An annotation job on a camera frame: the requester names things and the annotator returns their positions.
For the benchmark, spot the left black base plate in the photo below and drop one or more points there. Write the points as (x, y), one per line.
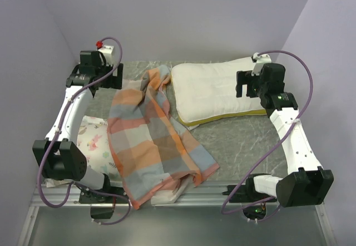
(89, 197)

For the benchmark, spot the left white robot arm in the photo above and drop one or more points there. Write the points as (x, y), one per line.
(57, 155)

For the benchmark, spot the white pillow yellow edge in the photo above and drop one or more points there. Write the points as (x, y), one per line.
(206, 92)

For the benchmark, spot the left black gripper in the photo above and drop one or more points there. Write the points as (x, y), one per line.
(114, 82)

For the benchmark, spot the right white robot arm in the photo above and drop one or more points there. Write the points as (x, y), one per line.
(306, 183)

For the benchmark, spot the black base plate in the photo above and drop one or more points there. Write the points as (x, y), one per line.
(89, 197)
(247, 194)

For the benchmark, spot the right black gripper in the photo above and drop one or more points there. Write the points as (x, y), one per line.
(245, 78)

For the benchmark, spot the plaid orange blue pillowcase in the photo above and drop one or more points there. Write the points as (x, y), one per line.
(156, 156)

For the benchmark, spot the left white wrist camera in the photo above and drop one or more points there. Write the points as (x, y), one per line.
(107, 51)

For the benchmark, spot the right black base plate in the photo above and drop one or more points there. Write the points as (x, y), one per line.
(247, 194)

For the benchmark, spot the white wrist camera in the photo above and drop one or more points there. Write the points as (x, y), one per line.
(107, 51)
(259, 61)

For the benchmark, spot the floral animal print pillow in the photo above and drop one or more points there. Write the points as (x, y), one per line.
(93, 142)

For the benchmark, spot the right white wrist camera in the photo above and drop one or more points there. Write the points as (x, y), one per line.
(259, 61)

